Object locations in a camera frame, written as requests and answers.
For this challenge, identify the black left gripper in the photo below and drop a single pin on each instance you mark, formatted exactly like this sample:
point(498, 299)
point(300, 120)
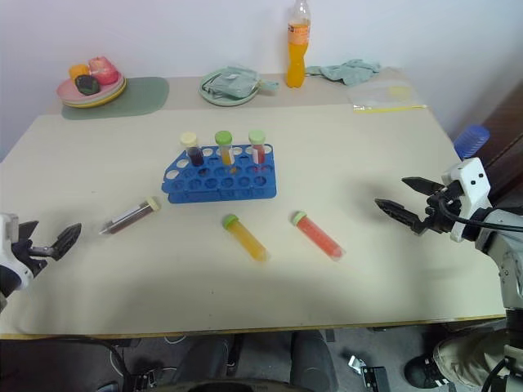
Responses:
point(30, 255)

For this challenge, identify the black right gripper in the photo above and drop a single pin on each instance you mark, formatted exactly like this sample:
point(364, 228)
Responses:
point(443, 212)

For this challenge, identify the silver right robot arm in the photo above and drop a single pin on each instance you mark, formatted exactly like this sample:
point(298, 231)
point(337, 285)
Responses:
point(508, 253)

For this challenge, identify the blue plastic test tube rack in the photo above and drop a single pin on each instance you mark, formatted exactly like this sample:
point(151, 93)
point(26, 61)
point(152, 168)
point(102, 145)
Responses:
point(222, 188)

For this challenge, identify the blue ribbed cap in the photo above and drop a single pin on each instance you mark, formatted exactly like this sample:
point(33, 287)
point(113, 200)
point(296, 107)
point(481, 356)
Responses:
point(472, 141)

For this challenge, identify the clear zip plastic bag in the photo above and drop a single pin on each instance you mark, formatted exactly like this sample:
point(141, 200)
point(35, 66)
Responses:
point(382, 96)

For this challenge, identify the dark wooden furniture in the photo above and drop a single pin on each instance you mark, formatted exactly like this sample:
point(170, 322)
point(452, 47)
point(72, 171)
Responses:
point(502, 122)

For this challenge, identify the crumpled pale green cloth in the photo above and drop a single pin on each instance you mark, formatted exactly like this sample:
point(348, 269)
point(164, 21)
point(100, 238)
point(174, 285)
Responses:
point(351, 71)

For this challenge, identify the pink plate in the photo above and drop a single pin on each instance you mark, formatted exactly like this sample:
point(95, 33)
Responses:
point(67, 90)

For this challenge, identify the stack of plates with food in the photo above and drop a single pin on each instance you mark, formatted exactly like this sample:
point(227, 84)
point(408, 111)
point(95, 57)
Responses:
point(110, 99)

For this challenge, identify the dark green toy food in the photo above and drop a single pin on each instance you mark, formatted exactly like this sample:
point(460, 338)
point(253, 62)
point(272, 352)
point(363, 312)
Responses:
point(87, 84)

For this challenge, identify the orange toy food block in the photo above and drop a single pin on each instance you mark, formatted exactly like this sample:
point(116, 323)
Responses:
point(77, 71)

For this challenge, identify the beige trouser leg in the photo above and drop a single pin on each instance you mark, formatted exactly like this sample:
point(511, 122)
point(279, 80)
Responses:
point(470, 359)

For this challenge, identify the green placemat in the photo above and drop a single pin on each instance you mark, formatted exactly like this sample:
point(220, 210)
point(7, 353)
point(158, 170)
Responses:
point(143, 98)

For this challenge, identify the small silver metal clip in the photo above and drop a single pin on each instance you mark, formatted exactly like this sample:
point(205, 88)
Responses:
point(354, 363)

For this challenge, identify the black shoe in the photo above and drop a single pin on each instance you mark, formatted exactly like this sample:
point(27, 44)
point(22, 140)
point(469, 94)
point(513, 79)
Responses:
point(423, 373)

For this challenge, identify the pink red toy food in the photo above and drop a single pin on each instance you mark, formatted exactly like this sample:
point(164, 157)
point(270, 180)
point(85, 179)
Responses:
point(104, 69)

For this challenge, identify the orange soda plastic bottle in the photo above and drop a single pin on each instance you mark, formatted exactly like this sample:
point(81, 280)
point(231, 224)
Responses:
point(296, 61)

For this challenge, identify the small black box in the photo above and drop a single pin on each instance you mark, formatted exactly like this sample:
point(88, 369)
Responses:
point(374, 379)

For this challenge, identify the dark rounded shape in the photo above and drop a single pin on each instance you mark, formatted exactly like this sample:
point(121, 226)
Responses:
point(312, 361)

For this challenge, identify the pale green round plate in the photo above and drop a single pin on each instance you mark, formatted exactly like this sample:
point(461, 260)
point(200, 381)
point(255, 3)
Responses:
point(212, 99)

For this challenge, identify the grey-green fabric pouch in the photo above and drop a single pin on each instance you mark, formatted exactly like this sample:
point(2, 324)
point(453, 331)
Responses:
point(233, 83)

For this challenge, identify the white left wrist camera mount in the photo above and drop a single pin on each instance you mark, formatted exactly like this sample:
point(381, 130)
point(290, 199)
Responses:
point(8, 245)

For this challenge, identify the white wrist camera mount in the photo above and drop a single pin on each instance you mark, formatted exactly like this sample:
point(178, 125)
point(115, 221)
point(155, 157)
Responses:
point(8, 245)
point(474, 179)

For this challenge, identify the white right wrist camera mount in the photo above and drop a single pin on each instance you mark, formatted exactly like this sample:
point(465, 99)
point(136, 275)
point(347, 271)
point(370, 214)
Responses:
point(474, 179)

